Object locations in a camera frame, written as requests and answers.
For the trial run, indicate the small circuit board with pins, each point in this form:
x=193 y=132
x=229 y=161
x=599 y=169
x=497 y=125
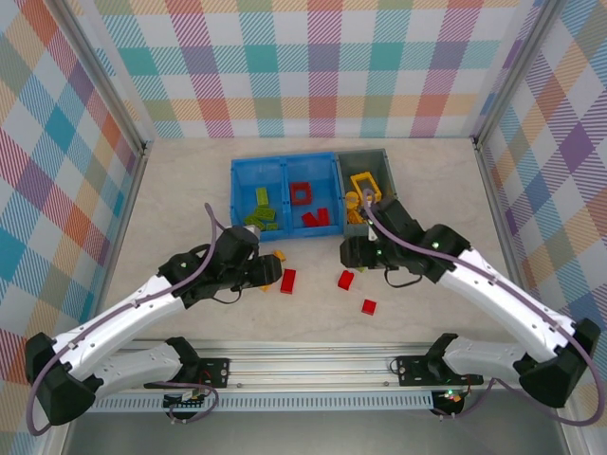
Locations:
x=449 y=397
x=185 y=405

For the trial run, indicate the orange-yellow lego brick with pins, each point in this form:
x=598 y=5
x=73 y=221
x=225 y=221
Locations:
x=280 y=256

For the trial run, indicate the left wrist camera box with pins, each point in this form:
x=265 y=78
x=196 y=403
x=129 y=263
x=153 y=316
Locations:
x=251 y=232

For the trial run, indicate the aluminium frame post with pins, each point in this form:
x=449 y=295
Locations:
x=111 y=80
x=516 y=71

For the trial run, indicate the red lego window frame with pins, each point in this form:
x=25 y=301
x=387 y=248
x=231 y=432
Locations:
x=293 y=194

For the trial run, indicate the small red lego brick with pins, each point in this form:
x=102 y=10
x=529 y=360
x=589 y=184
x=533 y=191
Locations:
x=369 y=306

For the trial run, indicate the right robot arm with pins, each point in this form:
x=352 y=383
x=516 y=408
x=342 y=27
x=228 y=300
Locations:
x=498 y=294

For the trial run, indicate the aluminium side rail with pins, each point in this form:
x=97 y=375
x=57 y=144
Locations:
x=135 y=189
x=493 y=189

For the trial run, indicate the yellow lego window frame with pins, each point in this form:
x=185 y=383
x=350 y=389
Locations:
x=362 y=175

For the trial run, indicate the orange-yellow lego cylinder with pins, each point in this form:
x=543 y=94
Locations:
x=352 y=199

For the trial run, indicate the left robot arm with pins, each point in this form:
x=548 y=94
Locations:
x=118 y=313

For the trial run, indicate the grey plastic storage bin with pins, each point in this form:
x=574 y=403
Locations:
x=360 y=158

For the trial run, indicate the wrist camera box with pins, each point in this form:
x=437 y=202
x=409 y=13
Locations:
x=251 y=232
x=371 y=233

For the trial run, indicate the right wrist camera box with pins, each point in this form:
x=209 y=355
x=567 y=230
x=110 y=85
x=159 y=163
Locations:
x=371 y=233

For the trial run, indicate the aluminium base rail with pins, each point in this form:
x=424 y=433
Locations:
x=308 y=365

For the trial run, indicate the blue two-compartment plastic bin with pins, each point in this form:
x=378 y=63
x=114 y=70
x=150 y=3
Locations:
x=308 y=168

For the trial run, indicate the red curved lego brick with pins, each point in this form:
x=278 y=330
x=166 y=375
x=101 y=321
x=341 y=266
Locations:
x=310 y=219

